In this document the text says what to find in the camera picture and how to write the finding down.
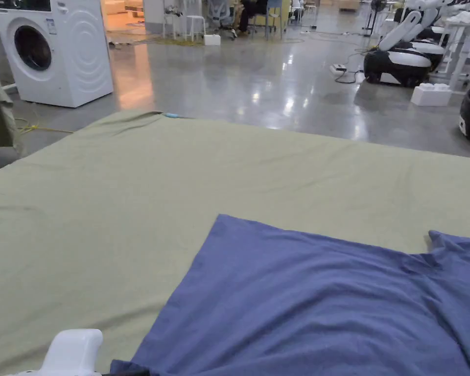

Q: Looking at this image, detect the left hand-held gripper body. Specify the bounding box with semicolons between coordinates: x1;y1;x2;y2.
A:
21;329;104;376

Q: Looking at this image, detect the blue shirt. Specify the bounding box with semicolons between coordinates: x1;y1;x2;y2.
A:
109;213;470;376

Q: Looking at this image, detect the bed with pale green sheet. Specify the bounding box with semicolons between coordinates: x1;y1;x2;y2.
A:
0;110;470;376

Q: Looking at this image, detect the white washing machine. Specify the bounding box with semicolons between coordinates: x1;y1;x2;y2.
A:
0;0;115;108

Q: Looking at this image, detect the white stool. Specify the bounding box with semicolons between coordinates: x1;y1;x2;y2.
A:
185;15;206;42

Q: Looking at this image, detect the grey office chair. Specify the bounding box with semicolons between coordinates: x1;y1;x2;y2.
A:
207;0;239;39

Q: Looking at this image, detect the white and black robot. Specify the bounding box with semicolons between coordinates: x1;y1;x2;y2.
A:
363;0;455;88

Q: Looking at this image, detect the black standing fan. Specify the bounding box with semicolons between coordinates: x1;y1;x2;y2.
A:
366;0;386;37

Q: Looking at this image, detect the white desk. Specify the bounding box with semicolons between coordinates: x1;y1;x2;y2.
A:
438;11;470;96

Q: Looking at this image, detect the yellow cable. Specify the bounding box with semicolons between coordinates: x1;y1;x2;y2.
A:
15;117;75;135

